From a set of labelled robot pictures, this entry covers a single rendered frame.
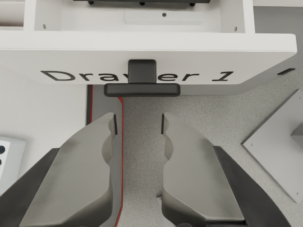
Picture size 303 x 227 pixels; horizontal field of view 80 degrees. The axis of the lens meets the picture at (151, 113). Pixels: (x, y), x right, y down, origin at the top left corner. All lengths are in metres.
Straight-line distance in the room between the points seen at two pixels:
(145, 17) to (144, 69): 0.12
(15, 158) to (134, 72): 0.25
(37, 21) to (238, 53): 0.21
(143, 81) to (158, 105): 0.92
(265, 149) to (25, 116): 1.17
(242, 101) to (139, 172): 0.75
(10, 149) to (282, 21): 0.53
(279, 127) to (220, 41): 1.15
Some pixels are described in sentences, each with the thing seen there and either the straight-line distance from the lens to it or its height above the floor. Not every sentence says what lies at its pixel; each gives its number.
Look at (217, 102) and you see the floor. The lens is 1.18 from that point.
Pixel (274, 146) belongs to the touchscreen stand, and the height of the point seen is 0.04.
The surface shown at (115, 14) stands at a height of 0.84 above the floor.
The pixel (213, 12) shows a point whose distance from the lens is 0.32.
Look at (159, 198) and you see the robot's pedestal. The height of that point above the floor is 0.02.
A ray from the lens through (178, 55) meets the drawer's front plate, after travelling 0.18.
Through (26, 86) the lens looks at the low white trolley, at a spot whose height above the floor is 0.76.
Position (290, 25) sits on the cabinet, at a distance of 0.50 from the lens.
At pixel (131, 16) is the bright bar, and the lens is 0.28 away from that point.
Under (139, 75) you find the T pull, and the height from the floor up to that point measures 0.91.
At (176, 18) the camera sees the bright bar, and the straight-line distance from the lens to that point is 0.28.
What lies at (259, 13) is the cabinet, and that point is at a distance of 0.43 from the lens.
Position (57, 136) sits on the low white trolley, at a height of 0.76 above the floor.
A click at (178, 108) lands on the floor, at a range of 1.11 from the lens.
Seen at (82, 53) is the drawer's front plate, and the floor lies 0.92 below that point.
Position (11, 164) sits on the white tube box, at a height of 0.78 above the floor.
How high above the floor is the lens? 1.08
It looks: 83 degrees down
